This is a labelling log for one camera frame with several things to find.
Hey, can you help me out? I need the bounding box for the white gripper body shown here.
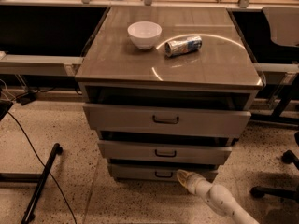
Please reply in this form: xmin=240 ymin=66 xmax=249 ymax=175
xmin=187 ymin=174 xmax=213 ymax=197

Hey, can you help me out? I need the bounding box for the grey drawer cabinet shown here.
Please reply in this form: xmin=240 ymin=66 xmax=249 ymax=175
xmin=74 ymin=5 xmax=263 ymax=173

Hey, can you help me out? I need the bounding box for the black floor cable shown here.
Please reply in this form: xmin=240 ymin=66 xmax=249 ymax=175
xmin=7 ymin=110 xmax=78 ymax=224

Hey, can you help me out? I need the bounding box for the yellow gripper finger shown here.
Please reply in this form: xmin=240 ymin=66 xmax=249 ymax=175
xmin=177 ymin=169 xmax=192 ymax=188

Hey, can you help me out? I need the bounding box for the left grey desk rail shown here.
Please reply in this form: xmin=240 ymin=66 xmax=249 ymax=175
xmin=0 ymin=52 xmax=83 ymax=77

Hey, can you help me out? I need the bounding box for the grey drawer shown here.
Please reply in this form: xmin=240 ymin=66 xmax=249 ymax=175
xmin=98 ymin=140 xmax=232 ymax=165
xmin=107 ymin=159 xmax=218 ymax=182
xmin=83 ymin=104 xmax=250 ymax=138

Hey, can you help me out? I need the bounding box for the white bowl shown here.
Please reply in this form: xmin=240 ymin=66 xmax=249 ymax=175
xmin=127 ymin=21 xmax=162 ymax=50

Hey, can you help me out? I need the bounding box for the grey chair backrest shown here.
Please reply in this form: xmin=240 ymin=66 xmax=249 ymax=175
xmin=263 ymin=7 xmax=299 ymax=47

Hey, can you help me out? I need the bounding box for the black metal stand leg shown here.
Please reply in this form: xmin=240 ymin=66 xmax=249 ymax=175
xmin=21 ymin=143 xmax=63 ymax=224

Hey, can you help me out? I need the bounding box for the crushed silver blue can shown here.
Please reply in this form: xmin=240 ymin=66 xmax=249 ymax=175
xmin=164 ymin=35 xmax=202 ymax=57

